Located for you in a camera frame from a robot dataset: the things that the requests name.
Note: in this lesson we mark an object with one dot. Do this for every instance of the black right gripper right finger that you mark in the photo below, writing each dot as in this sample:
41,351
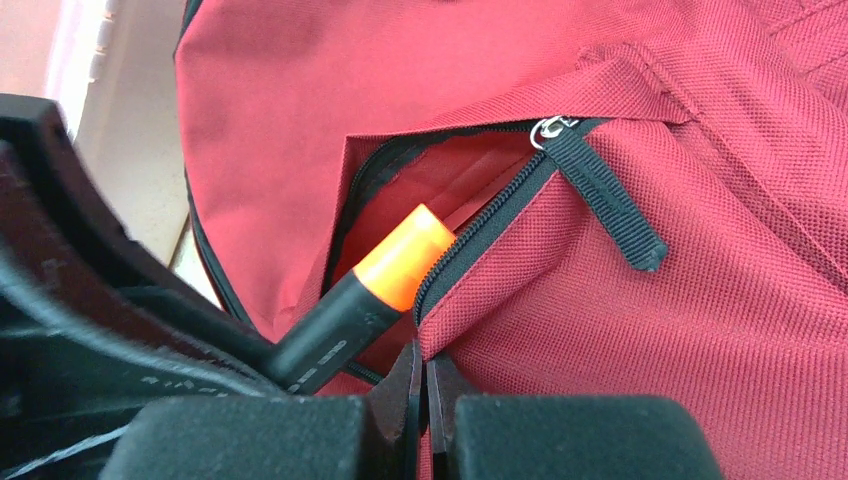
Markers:
481,436

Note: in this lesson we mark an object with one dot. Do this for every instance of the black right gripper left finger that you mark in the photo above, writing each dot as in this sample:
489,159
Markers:
371,436

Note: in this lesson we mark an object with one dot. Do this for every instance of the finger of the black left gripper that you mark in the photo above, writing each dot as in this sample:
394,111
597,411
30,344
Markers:
93,328

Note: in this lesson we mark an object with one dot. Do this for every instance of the black marker orange cap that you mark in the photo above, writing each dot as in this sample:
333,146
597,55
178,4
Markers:
364,304

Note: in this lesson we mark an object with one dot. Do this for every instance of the red student backpack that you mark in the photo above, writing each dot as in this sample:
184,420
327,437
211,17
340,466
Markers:
649,197

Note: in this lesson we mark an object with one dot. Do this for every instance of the pink translucent plastic storage box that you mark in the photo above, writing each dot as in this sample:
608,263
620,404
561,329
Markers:
55,50

